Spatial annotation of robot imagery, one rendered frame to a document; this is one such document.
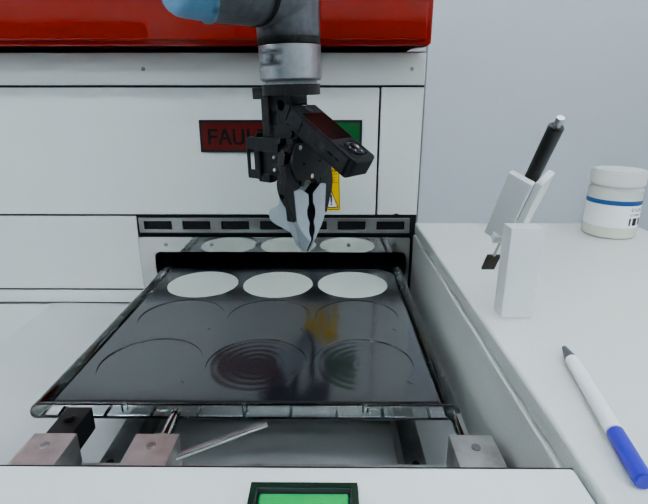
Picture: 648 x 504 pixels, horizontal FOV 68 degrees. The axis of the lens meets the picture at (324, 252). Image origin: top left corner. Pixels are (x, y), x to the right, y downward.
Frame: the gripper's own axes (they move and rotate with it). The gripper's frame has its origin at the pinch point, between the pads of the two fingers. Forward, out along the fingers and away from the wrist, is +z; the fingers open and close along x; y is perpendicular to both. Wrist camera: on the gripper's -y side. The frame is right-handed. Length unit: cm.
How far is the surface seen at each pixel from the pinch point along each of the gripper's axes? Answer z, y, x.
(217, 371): 6.9, -5.7, 20.7
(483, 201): 33, 44, -174
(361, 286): 7.5, -3.9, -6.4
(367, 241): 4.1, 1.4, -15.6
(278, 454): 14.9, -11.8, 19.0
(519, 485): 1.0, -35.2, 23.3
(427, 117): -6, 66, -156
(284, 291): 7.2, 3.3, 1.9
